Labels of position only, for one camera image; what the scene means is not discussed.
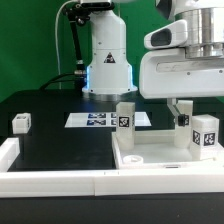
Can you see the white U-shaped obstacle fence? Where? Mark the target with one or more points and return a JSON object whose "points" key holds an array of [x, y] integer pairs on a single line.
{"points": [[209, 178]]}

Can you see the black camera on mount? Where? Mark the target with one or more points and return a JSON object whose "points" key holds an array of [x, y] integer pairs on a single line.
{"points": [[96, 4]]}

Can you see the white marker tag sheet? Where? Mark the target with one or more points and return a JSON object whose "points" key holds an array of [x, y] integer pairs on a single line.
{"points": [[104, 119]]}

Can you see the white square tabletop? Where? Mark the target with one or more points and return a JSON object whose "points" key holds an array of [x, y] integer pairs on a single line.
{"points": [[156, 150]]}

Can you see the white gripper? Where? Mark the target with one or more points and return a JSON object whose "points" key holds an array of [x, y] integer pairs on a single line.
{"points": [[166, 72]]}

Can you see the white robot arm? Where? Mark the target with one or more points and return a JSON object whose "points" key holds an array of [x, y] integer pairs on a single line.
{"points": [[110, 74]]}

